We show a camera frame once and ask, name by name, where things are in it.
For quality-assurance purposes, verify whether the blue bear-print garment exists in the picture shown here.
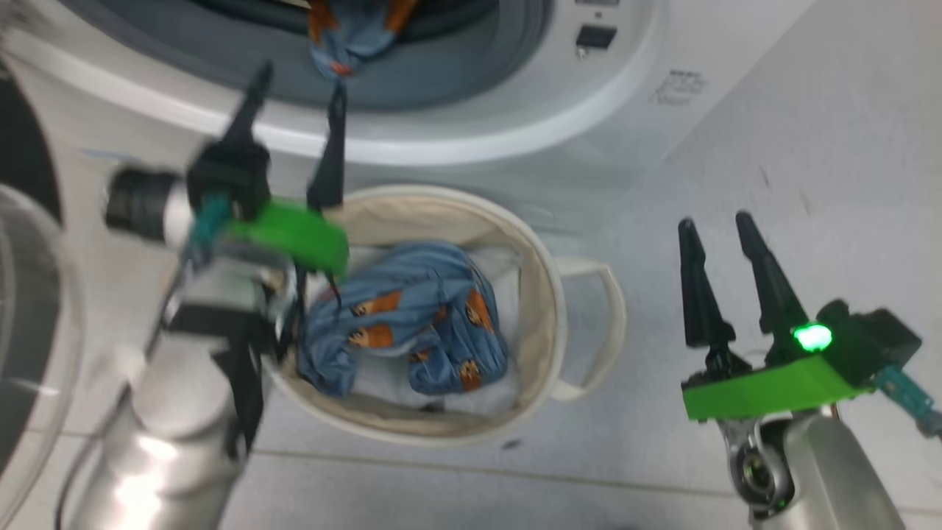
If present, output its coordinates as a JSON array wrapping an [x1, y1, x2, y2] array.
[[297, 241, 510, 398], [305, 0, 420, 78]]

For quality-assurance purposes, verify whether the white folded liner cloth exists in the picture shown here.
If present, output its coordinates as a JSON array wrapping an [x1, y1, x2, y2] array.
[[353, 247, 523, 417]]

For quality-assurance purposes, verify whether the cream canvas laundry basket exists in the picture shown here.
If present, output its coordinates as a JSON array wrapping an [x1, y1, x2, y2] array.
[[261, 184, 628, 446]]

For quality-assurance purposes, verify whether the teal cable plug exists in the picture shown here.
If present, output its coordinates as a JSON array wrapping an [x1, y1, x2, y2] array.
[[874, 366, 942, 437], [188, 195, 233, 255]]

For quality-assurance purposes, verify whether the teal right cable plug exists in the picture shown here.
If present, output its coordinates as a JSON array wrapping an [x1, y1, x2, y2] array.
[[874, 366, 942, 437]]

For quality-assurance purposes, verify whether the teal left cable plug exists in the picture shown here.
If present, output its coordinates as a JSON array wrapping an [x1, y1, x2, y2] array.
[[188, 195, 233, 255]]

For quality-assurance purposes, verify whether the black round washer door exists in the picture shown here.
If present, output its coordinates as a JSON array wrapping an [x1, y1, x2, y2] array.
[[0, 74, 85, 479]]

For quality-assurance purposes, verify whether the white front-load washing machine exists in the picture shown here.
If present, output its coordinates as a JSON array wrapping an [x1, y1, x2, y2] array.
[[0, 0, 818, 244]]

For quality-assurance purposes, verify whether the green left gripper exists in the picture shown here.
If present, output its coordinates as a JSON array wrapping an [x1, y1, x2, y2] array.
[[221, 63, 350, 277]]

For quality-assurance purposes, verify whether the printed text label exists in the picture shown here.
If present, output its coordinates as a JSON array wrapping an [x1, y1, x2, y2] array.
[[651, 68, 709, 106]]

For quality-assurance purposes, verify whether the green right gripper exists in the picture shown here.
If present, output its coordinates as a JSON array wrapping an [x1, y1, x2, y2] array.
[[677, 211, 873, 422]]

